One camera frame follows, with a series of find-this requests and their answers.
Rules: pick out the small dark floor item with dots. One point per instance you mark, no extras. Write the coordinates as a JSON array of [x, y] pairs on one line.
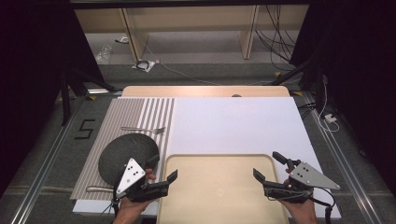
[[122, 40]]

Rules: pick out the black curtain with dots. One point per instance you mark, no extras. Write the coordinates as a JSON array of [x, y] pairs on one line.
[[31, 77], [364, 77]]

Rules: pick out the person's left hand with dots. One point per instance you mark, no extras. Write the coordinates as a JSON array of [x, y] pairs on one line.
[[134, 207]]

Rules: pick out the person's right hand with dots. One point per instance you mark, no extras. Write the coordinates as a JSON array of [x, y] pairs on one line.
[[300, 210]]

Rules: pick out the aluminium floor rail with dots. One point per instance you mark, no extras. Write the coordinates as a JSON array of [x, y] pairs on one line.
[[43, 174], [345, 168]]

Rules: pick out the silver fork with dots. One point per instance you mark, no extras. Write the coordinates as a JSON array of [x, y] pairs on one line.
[[141, 129]]

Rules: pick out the white board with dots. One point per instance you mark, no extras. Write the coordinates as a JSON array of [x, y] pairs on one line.
[[236, 124]]

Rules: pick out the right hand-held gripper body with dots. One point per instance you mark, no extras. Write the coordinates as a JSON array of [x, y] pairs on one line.
[[306, 177]]

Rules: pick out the black metal stand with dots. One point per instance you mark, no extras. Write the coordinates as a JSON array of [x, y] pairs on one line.
[[292, 71], [65, 99]]

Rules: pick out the clear plastic bag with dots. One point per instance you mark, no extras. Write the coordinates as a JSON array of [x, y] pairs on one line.
[[104, 54]]

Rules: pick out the beige tray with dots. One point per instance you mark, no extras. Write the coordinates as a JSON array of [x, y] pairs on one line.
[[218, 186]]

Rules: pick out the floor outlet plate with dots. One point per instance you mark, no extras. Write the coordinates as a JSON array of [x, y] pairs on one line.
[[143, 66]]

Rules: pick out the grey white striped placemat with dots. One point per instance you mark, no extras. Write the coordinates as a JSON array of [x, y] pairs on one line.
[[124, 115]]

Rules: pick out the light wooden desk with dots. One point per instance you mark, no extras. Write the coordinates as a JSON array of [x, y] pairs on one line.
[[193, 18]]

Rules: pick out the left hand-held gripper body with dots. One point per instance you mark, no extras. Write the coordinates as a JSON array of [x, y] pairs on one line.
[[130, 174]]

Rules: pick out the black round plate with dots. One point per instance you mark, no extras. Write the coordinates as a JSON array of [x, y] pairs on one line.
[[124, 152]]

